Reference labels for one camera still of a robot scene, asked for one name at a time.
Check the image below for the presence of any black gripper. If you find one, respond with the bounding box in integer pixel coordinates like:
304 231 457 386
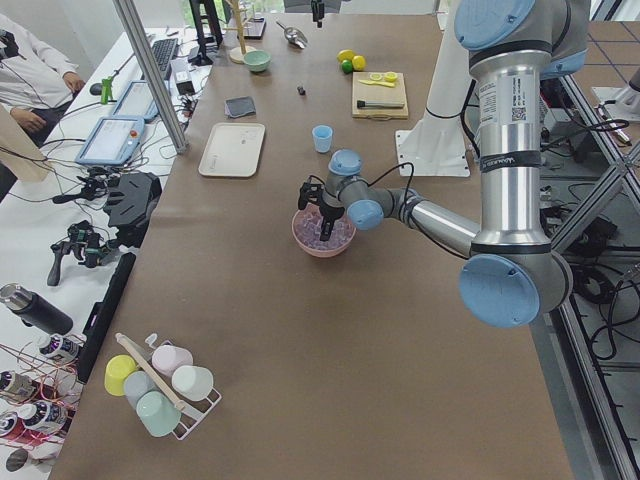
319 192 345 242

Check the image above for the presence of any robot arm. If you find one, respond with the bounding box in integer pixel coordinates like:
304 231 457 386
298 1 590 328

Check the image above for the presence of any pink bowl of ice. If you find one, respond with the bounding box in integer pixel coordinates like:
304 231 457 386
291 204 356 258

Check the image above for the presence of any metal ice scoop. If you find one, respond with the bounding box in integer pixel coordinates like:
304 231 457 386
276 20 308 50

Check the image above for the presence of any light blue plastic cup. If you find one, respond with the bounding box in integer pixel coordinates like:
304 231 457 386
312 125 333 153

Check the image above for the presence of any white cup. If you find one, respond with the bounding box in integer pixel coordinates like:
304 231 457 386
171 365 214 401

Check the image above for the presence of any pink cup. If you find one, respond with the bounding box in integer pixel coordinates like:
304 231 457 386
151 344 193 377

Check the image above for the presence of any grey cup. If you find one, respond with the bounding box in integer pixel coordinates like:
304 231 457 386
123 370 157 409

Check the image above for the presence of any yellow cup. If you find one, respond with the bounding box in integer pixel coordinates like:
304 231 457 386
104 354 138 397

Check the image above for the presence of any mint green cup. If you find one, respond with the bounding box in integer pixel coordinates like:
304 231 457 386
136 391 181 437

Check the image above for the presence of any yellow lemon far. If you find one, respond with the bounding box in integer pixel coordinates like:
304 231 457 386
337 49 355 63

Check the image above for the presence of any yellow lemon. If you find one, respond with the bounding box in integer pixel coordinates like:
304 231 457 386
337 49 355 63
351 55 367 71

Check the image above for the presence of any green lime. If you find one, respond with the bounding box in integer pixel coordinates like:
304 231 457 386
340 59 354 75

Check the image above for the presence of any yellow lemon near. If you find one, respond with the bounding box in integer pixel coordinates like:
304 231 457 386
351 55 367 71

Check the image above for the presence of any mint green bowl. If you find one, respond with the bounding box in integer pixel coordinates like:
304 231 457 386
243 50 271 73

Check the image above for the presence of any wooden mug tree stand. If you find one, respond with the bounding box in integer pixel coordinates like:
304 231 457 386
224 0 256 64

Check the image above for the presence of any metal muddler black tip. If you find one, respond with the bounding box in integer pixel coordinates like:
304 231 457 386
356 100 405 109

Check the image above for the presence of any wooden cutting board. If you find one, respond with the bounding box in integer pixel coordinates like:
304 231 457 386
352 72 409 120

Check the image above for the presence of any yellow plastic knife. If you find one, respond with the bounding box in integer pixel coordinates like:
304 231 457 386
357 79 396 88

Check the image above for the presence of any cream rabbit tray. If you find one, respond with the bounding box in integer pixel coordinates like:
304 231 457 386
198 122 265 178

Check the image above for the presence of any grey folded cloth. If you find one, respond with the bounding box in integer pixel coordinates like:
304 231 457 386
225 96 256 119

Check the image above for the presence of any black keyboard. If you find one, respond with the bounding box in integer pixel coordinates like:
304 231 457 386
151 38 178 80

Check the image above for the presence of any black plastic housing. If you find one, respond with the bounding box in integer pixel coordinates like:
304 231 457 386
103 172 162 247

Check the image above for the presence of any blue teach pendant far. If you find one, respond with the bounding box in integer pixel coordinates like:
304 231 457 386
112 80 159 122

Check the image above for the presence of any blue teach pendant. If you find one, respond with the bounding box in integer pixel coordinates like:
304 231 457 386
112 80 159 122
75 115 145 166

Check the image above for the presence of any green clamp tool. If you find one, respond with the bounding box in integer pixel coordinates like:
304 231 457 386
101 76 114 105

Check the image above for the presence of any blue teach pendant near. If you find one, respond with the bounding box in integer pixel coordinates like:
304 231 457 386
75 115 145 166

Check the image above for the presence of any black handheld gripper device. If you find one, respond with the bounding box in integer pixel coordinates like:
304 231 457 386
47 220 120 286

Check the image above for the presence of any black bar device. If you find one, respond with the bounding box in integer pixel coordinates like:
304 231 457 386
76 253 136 384

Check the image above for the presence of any seated person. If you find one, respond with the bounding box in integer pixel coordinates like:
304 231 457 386
1 15 85 146

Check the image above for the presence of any black thermos bottle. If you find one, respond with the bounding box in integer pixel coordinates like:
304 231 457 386
1 283 73 335

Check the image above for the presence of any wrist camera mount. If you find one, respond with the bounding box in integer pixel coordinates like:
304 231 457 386
297 175 325 211

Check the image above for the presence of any aluminium frame post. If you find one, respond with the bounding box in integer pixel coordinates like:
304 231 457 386
113 0 188 154

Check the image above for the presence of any wooden rack handle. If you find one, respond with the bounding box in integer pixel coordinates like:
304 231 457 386
115 332 186 411

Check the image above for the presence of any white wire cup rack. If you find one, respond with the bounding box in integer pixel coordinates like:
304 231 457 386
145 333 222 440

